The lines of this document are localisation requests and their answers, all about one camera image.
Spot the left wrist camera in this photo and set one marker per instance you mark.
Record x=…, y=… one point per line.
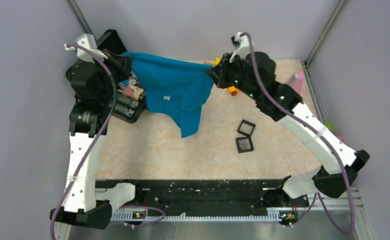
x=86, y=49

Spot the pink stand with tablet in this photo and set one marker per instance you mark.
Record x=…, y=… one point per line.
x=296, y=81

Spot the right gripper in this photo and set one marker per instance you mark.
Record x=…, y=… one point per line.
x=219, y=73

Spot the green pink toy outside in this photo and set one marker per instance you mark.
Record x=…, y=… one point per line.
x=329, y=125

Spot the yellow toy car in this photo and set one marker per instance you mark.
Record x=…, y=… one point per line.
x=233, y=91

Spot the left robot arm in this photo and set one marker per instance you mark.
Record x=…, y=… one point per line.
x=78, y=206

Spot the small yellow brick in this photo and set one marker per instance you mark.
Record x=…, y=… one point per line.
x=217, y=61

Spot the black poker chip case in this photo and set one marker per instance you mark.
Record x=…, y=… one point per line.
x=128, y=99

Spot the black square frame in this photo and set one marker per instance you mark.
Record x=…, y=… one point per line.
x=246, y=128
x=238, y=146

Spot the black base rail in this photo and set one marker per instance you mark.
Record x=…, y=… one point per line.
x=214, y=198

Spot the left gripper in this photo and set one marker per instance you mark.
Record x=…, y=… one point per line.
x=122, y=63

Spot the blue garment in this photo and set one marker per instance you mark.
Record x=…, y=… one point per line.
x=173, y=87

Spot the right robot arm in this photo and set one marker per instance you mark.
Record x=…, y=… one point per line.
x=340, y=163

